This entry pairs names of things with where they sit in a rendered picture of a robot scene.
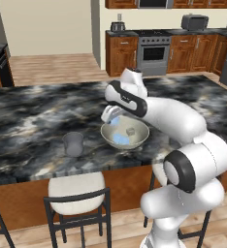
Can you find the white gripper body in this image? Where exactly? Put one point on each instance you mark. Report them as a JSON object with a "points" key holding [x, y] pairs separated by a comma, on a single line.
{"points": [[108, 113]]}

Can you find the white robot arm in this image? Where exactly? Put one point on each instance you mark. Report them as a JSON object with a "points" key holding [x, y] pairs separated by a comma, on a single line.
{"points": [[180, 116]]}

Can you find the pale blue ice cube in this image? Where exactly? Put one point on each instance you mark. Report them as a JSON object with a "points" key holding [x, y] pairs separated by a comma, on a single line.
{"points": [[114, 121], [121, 139]]}

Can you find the grey ice cube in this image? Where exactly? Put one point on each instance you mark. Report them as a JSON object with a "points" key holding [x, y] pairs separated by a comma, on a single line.
{"points": [[130, 131]]}

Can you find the pale grey bowl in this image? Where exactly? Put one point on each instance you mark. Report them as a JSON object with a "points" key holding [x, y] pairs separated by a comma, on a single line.
{"points": [[138, 137]]}

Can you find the grey drinking glass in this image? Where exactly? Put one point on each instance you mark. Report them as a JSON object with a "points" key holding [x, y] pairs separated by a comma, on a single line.
{"points": [[73, 145]]}

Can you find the grey oven with hob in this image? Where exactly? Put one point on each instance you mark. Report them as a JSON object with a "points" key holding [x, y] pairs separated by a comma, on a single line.
{"points": [[153, 53]]}

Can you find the black stool with white cushion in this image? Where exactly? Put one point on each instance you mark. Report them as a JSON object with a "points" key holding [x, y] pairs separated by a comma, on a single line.
{"points": [[158, 174], [76, 193]]}

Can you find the wooden kitchen island base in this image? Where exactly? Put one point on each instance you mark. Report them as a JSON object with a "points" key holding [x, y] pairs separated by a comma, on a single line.
{"points": [[128, 190]]}

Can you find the dark grey toaster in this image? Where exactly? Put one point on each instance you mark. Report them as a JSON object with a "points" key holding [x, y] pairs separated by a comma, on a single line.
{"points": [[117, 26]]}

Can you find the black dishwasher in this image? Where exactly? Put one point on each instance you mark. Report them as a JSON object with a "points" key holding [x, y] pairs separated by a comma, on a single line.
{"points": [[4, 69]]}

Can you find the grey microwave oven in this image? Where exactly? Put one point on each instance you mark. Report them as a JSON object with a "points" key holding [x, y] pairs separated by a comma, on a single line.
{"points": [[154, 3]]}

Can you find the grey toaster oven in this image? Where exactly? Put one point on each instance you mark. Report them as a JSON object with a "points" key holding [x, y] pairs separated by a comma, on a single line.
{"points": [[194, 22]]}

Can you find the grey wall socket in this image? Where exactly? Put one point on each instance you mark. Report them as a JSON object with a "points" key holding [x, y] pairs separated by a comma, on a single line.
{"points": [[119, 16]]}

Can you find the wooden wall cupboards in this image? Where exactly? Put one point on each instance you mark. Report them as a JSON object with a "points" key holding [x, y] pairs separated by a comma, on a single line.
{"points": [[122, 3]]}

